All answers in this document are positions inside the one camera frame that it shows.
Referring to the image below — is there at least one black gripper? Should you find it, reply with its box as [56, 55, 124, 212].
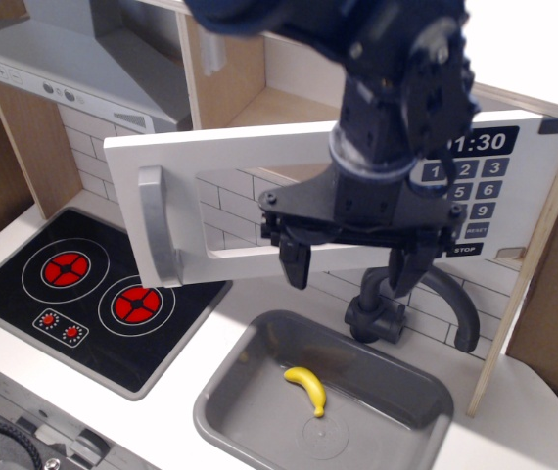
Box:
[258, 164, 467, 298]

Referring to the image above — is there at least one white toy microwave door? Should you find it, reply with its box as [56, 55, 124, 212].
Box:
[104, 111, 558, 287]

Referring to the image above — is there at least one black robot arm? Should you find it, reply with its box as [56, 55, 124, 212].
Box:
[189, 1, 479, 297]

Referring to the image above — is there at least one grey toy faucet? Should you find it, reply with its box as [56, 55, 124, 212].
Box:
[345, 266, 480, 353]

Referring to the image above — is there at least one yellow toy banana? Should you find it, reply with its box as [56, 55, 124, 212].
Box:
[283, 366, 327, 418]

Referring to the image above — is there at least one grey toy sink basin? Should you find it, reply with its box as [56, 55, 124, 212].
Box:
[194, 310, 454, 469]

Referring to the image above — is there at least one black toy stove top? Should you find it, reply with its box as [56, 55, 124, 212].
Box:
[0, 209, 232, 400]

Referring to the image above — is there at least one grey oven control panel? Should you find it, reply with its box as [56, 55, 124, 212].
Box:
[0, 374, 154, 469]

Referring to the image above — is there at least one grey range hood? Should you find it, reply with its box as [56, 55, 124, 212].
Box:
[0, 1, 192, 134]

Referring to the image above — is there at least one black cable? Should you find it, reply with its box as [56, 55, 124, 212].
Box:
[0, 420, 45, 470]

